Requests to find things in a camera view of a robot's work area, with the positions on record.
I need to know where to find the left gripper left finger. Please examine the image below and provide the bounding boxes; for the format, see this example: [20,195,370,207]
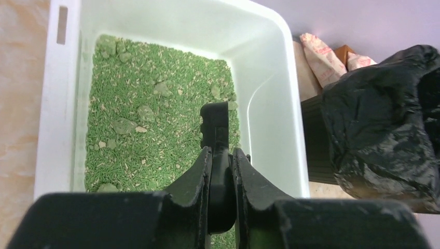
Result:
[8,147,212,248]

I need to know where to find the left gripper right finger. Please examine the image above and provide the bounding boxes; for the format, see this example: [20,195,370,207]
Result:
[232,149,430,248]

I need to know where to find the black trash bin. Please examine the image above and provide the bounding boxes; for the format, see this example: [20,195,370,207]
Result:
[301,95,337,185]

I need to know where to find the black litter scoop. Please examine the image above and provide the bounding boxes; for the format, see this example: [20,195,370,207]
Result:
[200,102,236,234]

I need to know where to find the white plastic litter box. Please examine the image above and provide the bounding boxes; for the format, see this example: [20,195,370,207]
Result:
[34,1,310,199]

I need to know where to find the green litter clump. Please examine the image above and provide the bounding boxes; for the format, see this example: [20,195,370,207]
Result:
[137,105,156,123]
[110,118,138,135]

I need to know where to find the black garbage bag liner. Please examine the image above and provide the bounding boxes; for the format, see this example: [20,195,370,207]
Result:
[321,45,439,214]

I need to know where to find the pink floral cloth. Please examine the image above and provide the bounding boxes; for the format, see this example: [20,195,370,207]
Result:
[299,33,376,88]

